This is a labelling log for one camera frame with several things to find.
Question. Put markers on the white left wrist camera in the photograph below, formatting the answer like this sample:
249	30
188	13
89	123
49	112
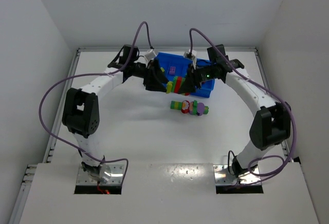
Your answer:
150	55

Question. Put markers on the multicolour lego brick stack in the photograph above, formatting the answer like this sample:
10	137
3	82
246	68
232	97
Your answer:
174	85

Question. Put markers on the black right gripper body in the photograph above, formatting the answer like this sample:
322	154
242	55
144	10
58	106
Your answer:
194	75

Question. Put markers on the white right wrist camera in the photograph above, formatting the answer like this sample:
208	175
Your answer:
192	56

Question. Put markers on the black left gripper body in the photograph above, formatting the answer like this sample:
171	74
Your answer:
149	75

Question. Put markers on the flower and butterfly lego assembly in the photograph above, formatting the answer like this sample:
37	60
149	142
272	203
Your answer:
193	108

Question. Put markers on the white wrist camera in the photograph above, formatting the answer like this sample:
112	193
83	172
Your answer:
192	56
150	55

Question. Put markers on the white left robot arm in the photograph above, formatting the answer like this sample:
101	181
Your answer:
81	110

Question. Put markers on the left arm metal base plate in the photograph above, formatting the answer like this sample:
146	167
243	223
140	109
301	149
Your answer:
109	175

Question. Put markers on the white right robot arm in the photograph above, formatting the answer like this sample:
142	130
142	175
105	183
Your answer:
271	120

